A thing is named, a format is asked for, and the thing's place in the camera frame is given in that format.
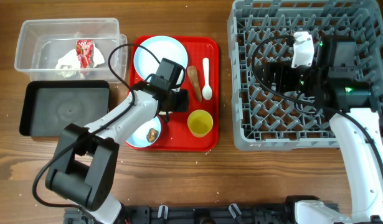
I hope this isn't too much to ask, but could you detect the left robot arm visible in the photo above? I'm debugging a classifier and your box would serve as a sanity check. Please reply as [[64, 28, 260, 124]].
[[38, 81, 189, 223]]

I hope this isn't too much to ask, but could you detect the brown food stick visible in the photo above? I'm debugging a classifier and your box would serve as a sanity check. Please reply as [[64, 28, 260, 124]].
[[187, 66, 202, 103]]

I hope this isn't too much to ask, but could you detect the red snack wrapper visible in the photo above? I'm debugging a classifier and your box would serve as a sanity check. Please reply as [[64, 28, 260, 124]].
[[75, 40, 94, 68]]

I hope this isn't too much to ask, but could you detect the red serving tray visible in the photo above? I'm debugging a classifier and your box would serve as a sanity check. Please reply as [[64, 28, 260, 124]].
[[129, 35, 220, 152]]

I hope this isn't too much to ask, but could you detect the yellow plastic cup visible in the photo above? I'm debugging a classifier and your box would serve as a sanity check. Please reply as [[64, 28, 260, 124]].
[[187, 110, 214, 138]]

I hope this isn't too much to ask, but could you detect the brown food scrap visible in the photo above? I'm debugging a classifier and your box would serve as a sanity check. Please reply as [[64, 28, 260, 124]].
[[146, 128, 159, 143]]

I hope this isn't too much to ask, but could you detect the white napkin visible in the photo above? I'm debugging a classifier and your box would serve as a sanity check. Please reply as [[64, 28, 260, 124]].
[[55, 46, 105, 79]]

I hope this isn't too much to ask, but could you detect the clear plastic bin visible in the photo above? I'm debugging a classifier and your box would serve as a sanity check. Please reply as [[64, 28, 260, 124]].
[[14, 18, 128, 83]]

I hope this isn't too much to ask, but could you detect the light blue plate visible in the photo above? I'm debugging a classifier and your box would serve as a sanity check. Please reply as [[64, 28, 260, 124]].
[[133, 35, 189, 79]]

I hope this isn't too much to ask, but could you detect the white plastic spoon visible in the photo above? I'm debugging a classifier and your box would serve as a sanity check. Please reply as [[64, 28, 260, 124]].
[[202, 58, 213, 100]]

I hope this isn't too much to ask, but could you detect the black plastic tray bin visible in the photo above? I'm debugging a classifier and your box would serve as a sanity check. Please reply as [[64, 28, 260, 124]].
[[19, 80, 110, 137]]

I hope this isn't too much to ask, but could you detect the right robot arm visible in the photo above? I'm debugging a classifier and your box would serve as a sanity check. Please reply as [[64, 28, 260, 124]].
[[252, 32, 383, 223]]

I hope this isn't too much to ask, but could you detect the grey dishwasher rack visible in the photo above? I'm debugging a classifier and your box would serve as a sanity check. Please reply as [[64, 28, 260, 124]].
[[227, 1, 383, 151]]

